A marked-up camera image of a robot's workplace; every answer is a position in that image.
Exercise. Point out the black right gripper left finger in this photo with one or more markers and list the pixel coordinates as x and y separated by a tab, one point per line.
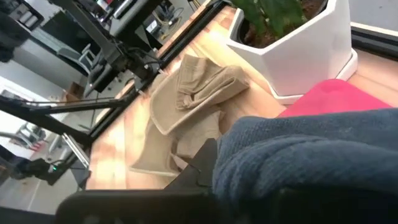
202	165

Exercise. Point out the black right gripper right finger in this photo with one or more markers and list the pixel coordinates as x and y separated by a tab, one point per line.
342	208

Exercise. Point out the beige fabric hat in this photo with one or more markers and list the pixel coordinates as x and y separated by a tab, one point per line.
186	102

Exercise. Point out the navy blue knit hat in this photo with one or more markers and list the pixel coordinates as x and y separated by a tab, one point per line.
295	155

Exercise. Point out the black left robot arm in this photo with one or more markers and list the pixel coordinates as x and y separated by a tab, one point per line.
34	168

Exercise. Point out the pink plastic bin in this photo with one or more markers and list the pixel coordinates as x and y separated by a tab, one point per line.
329	99

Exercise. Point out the white hexagonal plant pot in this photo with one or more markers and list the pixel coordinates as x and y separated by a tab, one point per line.
304	59

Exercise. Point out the brown cardboard box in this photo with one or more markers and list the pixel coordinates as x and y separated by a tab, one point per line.
74	91

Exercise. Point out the grey chair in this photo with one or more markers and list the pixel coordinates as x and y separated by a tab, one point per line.
77	57

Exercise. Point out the green cactus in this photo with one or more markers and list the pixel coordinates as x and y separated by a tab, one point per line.
270	14

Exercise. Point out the black frame post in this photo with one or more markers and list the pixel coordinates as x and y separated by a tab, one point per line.
115	53

